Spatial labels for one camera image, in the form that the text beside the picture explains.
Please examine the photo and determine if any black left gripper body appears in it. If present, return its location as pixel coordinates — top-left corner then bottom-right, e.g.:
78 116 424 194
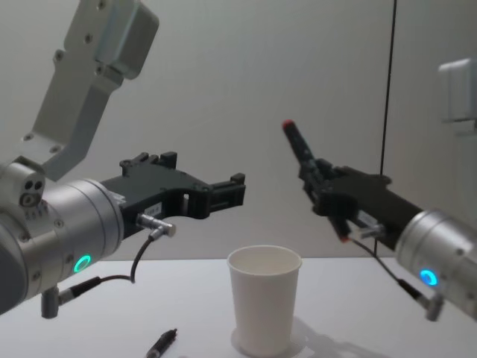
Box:
99 166 212 240

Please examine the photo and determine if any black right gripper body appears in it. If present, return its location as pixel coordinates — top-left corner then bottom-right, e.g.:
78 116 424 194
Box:
311 166 425 254

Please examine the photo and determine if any black pen with red ends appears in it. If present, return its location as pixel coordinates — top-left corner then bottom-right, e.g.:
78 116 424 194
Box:
280 119 352 244

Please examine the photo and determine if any white paper cup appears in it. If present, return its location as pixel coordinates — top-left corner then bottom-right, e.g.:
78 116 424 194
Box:
226 244 303 356

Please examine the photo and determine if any white table cloth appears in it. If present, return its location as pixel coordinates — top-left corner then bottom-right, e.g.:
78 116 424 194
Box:
0 256 477 358

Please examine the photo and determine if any left gripper dark cable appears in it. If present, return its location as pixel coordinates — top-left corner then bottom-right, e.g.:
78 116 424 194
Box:
40 213 178 319

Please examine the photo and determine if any gripper dark cable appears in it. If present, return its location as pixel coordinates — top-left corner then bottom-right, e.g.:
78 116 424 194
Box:
40 213 178 319
348 222 446 323

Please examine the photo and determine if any right gripper dark cable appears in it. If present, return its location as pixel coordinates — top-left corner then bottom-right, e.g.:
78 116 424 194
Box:
348 222 446 323

